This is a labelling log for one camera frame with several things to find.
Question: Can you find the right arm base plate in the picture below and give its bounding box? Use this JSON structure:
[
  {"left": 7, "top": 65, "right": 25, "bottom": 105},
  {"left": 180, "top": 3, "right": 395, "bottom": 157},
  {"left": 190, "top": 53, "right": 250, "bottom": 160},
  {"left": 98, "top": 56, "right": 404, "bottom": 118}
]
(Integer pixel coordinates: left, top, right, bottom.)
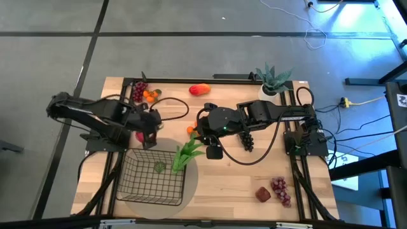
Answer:
[{"left": 284, "top": 130, "right": 329, "bottom": 157}]

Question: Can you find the round grey placemat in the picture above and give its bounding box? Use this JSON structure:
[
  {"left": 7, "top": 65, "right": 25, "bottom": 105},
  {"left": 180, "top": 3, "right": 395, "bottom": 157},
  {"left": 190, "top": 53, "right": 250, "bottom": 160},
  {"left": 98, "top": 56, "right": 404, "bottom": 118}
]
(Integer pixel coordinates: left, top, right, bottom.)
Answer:
[{"left": 122, "top": 137, "right": 199, "bottom": 220}]

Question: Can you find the black wire basket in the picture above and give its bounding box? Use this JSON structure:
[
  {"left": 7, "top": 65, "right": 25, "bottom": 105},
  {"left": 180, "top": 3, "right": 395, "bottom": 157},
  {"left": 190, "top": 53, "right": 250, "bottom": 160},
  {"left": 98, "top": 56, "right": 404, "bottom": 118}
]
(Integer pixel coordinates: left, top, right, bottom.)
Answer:
[{"left": 115, "top": 147, "right": 188, "bottom": 207}]

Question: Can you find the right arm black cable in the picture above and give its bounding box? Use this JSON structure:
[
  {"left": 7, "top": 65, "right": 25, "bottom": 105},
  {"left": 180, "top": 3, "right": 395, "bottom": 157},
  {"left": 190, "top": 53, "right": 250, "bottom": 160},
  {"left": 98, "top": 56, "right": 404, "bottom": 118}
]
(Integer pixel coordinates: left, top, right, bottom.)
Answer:
[{"left": 216, "top": 109, "right": 286, "bottom": 166}]

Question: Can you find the red orange mango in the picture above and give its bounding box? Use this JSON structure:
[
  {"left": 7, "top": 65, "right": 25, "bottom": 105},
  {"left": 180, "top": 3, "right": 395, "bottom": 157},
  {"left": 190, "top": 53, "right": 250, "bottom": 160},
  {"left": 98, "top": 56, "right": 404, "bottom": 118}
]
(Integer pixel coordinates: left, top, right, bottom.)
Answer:
[{"left": 188, "top": 83, "right": 212, "bottom": 97}]

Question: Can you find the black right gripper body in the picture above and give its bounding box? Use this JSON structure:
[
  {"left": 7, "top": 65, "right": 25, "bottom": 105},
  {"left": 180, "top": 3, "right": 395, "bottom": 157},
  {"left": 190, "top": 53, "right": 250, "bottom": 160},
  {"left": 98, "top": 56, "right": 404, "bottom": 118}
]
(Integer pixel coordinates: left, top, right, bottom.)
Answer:
[{"left": 194, "top": 119, "right": 223, "bottom": 146}]

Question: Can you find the yellow floor cable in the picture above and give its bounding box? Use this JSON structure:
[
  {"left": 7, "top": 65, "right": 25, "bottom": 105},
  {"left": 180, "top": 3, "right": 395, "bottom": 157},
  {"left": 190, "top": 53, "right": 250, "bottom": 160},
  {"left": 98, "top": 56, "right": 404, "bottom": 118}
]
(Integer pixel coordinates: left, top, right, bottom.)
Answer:
[{"left": 349, "top": 95, "right": 387, "bottom": 106}]

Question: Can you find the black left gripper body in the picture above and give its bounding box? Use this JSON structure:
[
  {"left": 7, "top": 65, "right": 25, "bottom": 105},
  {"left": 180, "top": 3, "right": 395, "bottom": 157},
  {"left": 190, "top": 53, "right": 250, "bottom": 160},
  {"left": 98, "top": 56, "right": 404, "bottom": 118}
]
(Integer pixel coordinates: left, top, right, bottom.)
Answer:
[{"left": 135, "top": 109, "right": 163, "bottom": 134}]

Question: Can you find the red grape bunch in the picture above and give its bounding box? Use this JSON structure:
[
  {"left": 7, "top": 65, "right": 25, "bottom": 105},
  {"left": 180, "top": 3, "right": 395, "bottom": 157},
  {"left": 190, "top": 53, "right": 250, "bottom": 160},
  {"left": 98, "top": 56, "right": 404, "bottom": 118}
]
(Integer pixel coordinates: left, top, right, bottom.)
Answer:
[
  {"left": 270, "top": 177, "right": 292, "bottom": 209},
  {"left": 132, "top": 81, "right": 149, "bottom": 104}
]

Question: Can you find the black cabinet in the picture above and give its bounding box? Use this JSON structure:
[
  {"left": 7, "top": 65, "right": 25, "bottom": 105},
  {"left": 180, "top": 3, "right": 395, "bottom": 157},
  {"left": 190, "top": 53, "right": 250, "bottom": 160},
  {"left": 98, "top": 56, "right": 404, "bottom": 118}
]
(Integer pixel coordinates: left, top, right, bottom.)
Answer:
[{"left": 386, "top": 81, "right": 407, "bottom": 229}]

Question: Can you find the green leafy vegetable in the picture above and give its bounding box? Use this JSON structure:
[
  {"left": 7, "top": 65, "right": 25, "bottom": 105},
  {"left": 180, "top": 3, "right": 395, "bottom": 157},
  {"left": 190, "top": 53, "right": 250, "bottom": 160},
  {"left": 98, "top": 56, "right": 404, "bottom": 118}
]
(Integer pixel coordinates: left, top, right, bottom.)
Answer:
[{"left": 171, "top": 133, "right": 206, "bottom": 174}]

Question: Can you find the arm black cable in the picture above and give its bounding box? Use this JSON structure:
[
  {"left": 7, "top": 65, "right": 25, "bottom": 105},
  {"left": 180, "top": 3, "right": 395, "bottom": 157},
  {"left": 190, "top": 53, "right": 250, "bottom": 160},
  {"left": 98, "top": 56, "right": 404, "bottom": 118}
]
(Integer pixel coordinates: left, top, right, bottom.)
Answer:
[
  {"left": 148, "top": 96, "right": 190, "bottom": 122},
  {"left": 216, "top": 109, "right": 286, "bottom": 166}
]

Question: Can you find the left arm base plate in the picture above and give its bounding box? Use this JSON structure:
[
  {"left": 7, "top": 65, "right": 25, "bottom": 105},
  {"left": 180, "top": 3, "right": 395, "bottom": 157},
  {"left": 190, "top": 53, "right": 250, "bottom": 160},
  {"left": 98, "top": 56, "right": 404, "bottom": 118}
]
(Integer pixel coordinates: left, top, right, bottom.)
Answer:
[{"left": 85, "top": 133, "right": 128, "bottom": 153}]

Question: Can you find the black grape bunch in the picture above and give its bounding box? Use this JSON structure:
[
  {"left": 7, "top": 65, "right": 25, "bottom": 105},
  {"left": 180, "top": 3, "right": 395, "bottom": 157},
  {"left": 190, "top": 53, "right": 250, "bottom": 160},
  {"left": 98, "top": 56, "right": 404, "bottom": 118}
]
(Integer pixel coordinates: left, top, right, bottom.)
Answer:
[{"left": 238, "top": 130, "right": 255, "bottom": 153}]

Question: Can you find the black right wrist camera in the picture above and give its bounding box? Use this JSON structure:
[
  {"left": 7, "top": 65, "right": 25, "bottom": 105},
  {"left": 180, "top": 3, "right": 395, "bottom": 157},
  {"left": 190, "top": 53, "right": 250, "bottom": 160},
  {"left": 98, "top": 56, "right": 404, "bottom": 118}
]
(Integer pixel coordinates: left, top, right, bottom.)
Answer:
[{"left": 205, "top": 144, "right": 224, "bottom": 160}]

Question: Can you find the green plant in white pot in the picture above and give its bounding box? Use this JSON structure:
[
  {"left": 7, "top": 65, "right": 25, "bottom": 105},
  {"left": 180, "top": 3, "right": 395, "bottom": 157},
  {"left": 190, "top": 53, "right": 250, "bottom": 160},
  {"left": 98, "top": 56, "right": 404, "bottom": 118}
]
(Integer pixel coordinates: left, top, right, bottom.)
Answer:
[{"left": 256, "top": 62, "right": 295, "bottom": 103}]

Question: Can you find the black floor stand bar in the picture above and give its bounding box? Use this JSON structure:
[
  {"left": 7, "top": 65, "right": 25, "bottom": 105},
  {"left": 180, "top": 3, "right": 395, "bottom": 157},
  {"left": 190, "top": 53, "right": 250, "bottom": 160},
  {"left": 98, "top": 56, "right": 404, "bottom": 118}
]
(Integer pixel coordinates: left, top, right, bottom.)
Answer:
[{"left": 345, "top": 60, "right": 407, "bottom": 87}]

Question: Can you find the brown lumpy fruit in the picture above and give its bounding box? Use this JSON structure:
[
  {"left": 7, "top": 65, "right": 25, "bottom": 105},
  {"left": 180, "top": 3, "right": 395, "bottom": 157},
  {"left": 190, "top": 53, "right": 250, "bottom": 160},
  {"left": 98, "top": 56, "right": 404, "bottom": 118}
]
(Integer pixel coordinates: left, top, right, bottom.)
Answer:
[{"left": 254, "top": 186, "right": 272, "bottom": 204}]

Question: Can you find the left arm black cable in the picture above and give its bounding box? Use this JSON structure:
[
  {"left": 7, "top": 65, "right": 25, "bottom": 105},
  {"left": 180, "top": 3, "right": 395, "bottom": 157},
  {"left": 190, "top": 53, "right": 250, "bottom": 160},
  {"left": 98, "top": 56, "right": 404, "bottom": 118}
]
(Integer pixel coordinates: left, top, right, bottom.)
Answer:
[{"left": 148, "top": 96, "right": 190, "bottom": 122}]

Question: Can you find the white floor cable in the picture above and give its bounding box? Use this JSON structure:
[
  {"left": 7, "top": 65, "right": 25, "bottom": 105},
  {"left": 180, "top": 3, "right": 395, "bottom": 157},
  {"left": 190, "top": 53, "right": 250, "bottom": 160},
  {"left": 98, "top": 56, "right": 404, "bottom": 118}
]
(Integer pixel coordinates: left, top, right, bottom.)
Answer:
[{"left": 259, "top": 0, "right": 328, "bottom": 50}]

